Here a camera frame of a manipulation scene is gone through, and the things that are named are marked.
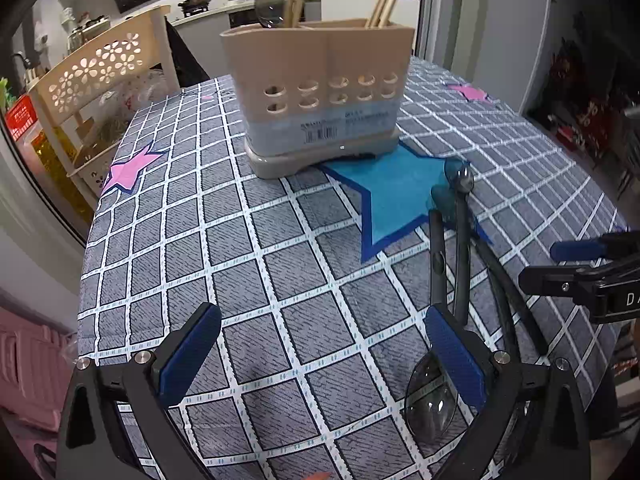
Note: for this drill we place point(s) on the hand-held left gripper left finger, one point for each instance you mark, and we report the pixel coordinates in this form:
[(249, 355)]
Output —
[(192, 355)]

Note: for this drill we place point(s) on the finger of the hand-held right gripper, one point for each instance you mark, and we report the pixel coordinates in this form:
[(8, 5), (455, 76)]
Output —
[(555, 282), (575, 249)]

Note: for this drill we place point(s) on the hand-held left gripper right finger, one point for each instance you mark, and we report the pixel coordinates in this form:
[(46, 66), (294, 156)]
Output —
[(457, 360)]

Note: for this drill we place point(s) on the beige plastic utensil holder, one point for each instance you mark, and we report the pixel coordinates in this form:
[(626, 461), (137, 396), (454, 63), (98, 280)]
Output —
[(310, 60)]

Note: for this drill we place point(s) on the grey checked tablecloth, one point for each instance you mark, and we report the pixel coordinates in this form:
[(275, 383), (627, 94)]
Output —
[(250, 260)]

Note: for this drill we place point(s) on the red decorations pile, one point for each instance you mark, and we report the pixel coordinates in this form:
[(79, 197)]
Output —
[(590, 110)]

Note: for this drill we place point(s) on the pink star sticker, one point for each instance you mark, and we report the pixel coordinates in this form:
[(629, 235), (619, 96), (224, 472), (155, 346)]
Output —
[(470, 92), (127, 172), (315, 475)]

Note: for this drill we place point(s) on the blue star sticker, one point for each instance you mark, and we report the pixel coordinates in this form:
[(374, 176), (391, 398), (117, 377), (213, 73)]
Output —
[(395, 195)]

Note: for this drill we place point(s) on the yellow oil bottle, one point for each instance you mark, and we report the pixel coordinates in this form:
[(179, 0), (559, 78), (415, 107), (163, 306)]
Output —
[(55, 160)]

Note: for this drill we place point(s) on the clear plastic bags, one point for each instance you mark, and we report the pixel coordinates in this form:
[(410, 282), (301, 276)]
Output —
[(145, 92)]

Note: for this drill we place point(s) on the red labelled box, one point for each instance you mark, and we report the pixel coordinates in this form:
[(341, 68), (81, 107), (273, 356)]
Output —
[(22, 117)]

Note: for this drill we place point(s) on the beige flower-cutout storage cart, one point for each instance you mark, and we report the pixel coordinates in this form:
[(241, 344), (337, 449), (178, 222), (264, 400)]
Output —
[(100, 70)]

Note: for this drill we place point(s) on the black kitchen faucet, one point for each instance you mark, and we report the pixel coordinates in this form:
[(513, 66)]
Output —
[(22, 60)]

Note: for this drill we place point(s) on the black built-in oven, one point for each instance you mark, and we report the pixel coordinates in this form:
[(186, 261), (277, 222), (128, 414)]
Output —
[(244, 16)]

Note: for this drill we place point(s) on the black lidded wok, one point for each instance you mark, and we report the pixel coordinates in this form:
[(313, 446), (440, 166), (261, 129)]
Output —
[(196, 2)]

